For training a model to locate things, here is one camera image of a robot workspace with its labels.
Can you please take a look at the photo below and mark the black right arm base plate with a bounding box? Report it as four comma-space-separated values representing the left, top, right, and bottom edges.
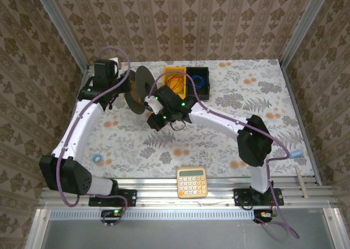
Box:
233, 188, 284, 207

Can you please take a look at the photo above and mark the white slotted cable duct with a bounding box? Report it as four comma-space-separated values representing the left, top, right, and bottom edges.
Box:
48, 210, 257, 221

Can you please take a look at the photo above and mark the black plastic bin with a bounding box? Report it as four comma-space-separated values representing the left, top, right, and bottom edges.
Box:
185, 66, 211, 101

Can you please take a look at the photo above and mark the black cable spool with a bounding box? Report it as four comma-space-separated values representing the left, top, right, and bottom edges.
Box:
123, 65, 158, 116

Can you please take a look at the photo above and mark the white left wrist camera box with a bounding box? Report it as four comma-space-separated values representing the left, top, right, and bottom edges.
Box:
108, 56, 122, 71

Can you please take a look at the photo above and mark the yellow calculator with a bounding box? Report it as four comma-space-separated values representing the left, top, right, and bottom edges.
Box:
176, 166, 208, 199

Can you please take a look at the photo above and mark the aluminium front rail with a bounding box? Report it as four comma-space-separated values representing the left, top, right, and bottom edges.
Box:
38, 177, 337, 209

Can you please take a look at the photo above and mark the red cable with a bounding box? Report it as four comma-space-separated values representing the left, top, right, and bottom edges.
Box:
166, 73, 184, 93

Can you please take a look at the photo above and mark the aluminium frame post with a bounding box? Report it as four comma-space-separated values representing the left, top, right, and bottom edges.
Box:
31, 0, 91, 69
279, 0, 326, 66

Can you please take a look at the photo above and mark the floral table cover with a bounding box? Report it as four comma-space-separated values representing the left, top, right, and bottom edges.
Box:
67, 59, 315, 179

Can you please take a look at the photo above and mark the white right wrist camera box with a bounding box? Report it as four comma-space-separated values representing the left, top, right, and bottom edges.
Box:
144, 95, 162, 114

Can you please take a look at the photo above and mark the wooden stick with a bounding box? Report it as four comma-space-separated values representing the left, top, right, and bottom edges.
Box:
295, 166, 310, 199

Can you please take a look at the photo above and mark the blue cable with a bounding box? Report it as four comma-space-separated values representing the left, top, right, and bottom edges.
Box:
189, 73, 206, 88

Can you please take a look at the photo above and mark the yellow plastic bin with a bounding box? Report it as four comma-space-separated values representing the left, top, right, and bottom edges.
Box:
163, 66, 188, 100

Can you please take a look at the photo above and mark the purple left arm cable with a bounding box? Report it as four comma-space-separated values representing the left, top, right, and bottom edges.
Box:
56, 47, 131, 228

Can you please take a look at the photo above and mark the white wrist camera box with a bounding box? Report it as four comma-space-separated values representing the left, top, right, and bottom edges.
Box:
108, 56, 122, 71
144, 95, 162, 114

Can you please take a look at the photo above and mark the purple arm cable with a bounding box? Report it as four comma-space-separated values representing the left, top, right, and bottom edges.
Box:
56, 47, 131, 228
148, 71, 300, 239

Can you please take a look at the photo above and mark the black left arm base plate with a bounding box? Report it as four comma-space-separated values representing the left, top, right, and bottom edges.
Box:
89, 189, 137, 207

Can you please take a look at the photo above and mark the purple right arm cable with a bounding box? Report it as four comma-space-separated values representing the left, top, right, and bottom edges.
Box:
148, 71, 300, 239

